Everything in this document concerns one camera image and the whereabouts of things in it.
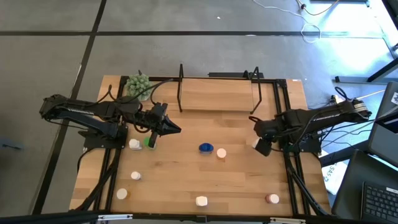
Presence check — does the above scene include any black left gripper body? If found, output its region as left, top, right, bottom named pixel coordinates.
left=137, top=101, right=169, bottom=136

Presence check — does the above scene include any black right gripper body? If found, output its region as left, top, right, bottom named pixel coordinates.
left=253, top=119, right=282, bottom=142

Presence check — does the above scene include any green caffeine pill bottle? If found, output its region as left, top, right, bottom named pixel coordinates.
left=143, top=136, right=158, bottom=151

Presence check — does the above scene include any white bottle blue label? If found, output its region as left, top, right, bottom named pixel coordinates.
left=128, top=138, right=143, bottom=151

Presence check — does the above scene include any blue-capped Tums bottle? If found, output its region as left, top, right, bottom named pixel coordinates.
left=198, top=142, right=215, bottom=156

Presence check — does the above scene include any green potted plant white pot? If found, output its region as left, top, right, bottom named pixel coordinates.
left=126, top=73, right=153, bottom=102

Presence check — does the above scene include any white printed paper bag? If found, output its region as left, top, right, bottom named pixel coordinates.
left=322, top=151, right=348, bottom=196

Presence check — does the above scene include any dark grey desk foot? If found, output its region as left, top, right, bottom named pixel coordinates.
left=320, top=139, right=371, bottom=167

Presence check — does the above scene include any dark grey laptop with keyboard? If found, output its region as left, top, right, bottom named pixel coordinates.
left=331, top=149, right=398, bottom=224

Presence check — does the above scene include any dark grey laptop lid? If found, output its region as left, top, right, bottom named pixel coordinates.
left=368, top=81, right=398, bottom=167

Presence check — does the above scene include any black rig crossbeam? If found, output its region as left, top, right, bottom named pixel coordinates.
left=0, top=210, right=398, bottom=224

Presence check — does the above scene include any black aluminium table frame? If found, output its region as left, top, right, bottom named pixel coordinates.
left=70, top=75, right=332, bottom=218

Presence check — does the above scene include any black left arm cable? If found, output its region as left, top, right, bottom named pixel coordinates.
left=107, top=77, right=174, bottom=106

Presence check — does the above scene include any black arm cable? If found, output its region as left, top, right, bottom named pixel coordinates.
left=107, top=77, right=174, bottom=106
left=334, top=86, right=351, bottom=102

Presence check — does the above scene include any wooden shelf black metal frame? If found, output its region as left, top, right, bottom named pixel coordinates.
left=176, top=63, right=262, bottom=115

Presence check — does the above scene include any black cable conduit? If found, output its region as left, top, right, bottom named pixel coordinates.
left=74, top=148, right=122, bottom=212
left=286, top=155, right=326, bottom=216

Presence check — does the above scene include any silver metal bracket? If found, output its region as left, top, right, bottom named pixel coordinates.
left=269, top=217, right=306, bottom=224
left=97, top=213, right=134, bottom=222

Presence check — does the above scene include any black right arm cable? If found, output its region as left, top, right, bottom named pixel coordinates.
left=334, top=86, right=351, bottom=102

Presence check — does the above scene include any beige power cable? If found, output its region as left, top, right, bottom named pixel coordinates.
left=354, top=89, right=387, bottom=101

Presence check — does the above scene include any white floor cable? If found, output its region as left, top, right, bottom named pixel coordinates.
left=253, top=0, right=322, bottom=44

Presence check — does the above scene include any orange floor cable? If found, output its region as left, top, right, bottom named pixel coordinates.
left=297, top=0, right=340, bottom=16

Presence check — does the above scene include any black desk leg frame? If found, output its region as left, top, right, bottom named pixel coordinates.
left=335, top=57, right=398, bottom=84

